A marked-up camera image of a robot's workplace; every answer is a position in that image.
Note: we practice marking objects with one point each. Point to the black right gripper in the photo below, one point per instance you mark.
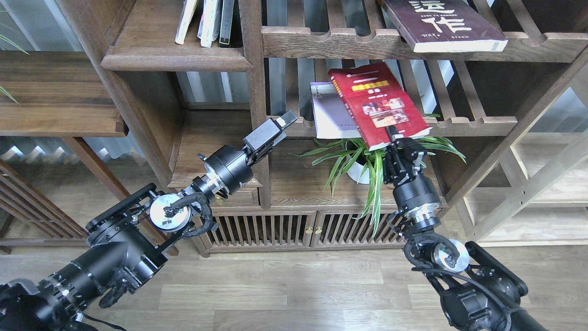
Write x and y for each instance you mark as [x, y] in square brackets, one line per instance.
[414, 193]

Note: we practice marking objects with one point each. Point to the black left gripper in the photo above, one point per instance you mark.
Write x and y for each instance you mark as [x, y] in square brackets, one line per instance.
[228, 169]

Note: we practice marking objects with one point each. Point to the red paperback book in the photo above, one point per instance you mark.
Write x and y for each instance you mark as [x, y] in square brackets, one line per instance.
[374, 99]

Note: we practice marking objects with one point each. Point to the white lavender paperback book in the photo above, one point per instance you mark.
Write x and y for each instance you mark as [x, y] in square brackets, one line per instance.
[332, 120]

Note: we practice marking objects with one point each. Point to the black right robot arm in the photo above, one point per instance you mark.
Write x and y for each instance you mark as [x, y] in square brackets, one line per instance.
[476, 291]

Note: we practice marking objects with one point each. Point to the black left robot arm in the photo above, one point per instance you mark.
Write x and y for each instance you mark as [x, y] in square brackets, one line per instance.
[128, 242]

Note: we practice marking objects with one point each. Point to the green spider plant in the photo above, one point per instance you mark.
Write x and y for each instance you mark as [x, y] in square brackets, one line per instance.
[346, 150]

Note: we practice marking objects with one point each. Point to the white plant pot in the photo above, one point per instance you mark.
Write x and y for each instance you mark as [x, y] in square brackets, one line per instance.
[357, 172]

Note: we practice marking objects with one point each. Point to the dark wooden bookshelf unit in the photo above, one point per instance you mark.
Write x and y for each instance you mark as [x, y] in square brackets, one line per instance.
[180, 100]

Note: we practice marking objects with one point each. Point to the dark maroon book chinese title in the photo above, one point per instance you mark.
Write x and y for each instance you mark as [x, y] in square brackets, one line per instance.
[443, 26]

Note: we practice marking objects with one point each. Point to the black spine upright book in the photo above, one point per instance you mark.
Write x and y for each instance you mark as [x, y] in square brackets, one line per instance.
[226, 22]

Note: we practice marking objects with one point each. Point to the cream spine upright book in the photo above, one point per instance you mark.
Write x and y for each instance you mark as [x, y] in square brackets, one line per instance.
[188, 10]

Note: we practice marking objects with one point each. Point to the dark wooden side table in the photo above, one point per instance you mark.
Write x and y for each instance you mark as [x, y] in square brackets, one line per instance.
[58, 94]

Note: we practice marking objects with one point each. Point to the dark slatted wooden rack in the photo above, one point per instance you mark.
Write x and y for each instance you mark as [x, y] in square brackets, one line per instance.
[30, 206]

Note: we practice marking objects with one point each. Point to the light wooden shelf frame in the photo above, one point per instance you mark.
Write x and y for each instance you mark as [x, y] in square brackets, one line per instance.
[545, 200]

